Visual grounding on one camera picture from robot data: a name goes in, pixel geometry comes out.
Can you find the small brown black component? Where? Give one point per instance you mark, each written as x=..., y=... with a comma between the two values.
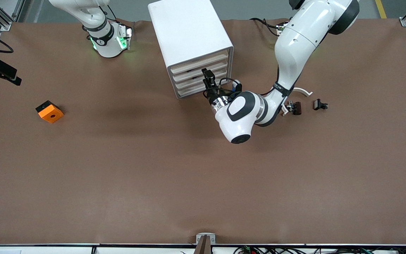
x=296, y=108

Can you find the small black clip component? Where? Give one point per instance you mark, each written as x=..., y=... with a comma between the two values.
x=318, y=104

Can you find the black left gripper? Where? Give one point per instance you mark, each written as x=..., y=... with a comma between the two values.
x=212, y=95

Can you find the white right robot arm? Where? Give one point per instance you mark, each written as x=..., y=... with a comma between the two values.
x=106, y=38

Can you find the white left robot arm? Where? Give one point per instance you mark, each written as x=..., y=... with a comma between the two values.
x=301, y=38

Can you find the white curved plastic piece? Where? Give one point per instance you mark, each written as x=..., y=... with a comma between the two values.
x=305, y=92

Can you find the white table edge rail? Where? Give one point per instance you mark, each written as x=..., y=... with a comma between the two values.
x=48, y=248

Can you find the brown angled bar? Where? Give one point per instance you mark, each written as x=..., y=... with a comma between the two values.
x=203, y=247

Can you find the orange and black box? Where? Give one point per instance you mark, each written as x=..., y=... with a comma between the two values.
x=50, y=113

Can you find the brown table cover mat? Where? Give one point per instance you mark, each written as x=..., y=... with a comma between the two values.
x=203, y=176

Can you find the grey metal bracket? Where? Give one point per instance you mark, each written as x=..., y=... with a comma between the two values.
x=205, y=235

